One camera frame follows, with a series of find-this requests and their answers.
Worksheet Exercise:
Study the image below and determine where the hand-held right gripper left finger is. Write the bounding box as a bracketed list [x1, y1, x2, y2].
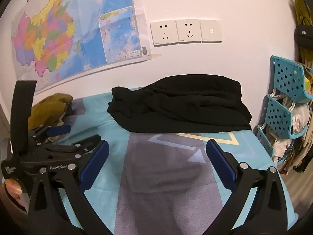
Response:
[27, 140, 110, 235]

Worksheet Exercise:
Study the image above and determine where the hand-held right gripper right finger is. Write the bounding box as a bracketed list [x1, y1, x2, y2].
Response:
[206, 139, 299, 235]

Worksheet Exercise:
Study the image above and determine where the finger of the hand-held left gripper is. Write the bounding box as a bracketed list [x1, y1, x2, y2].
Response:
[71, 134, 101, 153]
[33, 124, 72, 142]

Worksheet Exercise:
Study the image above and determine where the black buttoned coat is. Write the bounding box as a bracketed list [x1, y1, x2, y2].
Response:
[107, 76, 252, 134]

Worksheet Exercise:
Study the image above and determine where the person's left hand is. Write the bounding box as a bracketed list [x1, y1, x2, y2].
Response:
[5, 178, 26, 205]

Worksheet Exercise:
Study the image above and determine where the beige cloth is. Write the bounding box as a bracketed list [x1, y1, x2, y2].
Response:
[44, 113, 67, 142]

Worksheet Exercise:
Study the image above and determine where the mustard yellow garment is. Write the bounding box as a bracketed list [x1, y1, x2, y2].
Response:
[29, 93, 73, 131]

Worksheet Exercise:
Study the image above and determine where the teal grey patterned bedsheet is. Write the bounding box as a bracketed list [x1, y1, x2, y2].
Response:
[29, 87, 300, 235]

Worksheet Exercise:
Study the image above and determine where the blue perforated plastic rack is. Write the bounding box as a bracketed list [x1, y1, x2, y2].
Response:
[253, 55, 309, 162]

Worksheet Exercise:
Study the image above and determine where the black handbag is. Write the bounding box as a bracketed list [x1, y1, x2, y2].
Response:
[294, 26, 313, 51]

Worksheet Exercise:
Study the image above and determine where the hanging mustard garment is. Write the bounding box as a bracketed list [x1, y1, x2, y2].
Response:
[293, 0, 313, 26]

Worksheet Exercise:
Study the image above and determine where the colourful wall map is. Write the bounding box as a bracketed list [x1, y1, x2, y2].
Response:
[11, 0, 163, 96]

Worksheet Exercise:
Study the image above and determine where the white wall socket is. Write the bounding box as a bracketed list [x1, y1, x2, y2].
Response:
[176, 19, 203, 44]
[150, 20, 179, 47]

